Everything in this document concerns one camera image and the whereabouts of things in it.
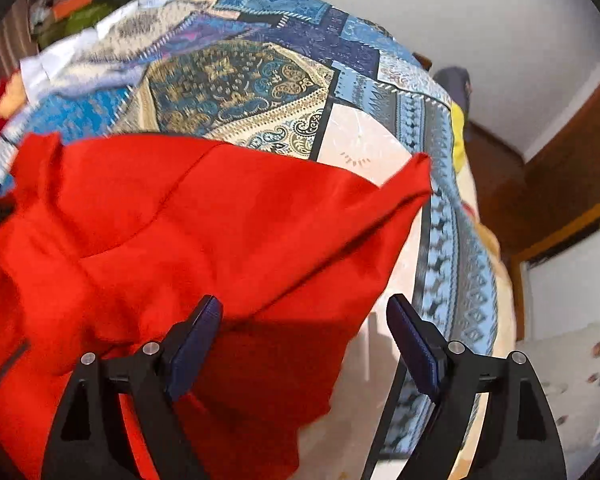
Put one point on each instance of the green cloth covered cabinet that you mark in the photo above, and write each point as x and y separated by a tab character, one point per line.
95	22

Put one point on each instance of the peach bed sheet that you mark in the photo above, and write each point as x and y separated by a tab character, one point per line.
502	310

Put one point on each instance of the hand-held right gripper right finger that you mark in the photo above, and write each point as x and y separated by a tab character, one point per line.
414	352

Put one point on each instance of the grey backpack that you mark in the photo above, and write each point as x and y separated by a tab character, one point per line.
452	87

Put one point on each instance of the blue patchwork blanket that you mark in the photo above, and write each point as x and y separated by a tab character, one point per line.
260	75

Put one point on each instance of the red zip jacket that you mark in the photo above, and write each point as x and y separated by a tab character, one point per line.
180	240

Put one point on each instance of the yellow cloth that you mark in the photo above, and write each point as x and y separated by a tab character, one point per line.
459	130

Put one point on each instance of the white cloth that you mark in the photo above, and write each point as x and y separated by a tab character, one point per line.
65	62

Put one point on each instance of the white panel with stickers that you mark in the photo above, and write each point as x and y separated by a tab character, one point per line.
575	350

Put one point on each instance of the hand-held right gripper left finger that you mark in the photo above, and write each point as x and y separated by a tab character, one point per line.
195	352

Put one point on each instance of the striped brown curtain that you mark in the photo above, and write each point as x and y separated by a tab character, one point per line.
10	40

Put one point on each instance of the orange box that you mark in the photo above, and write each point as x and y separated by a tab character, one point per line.
72	4

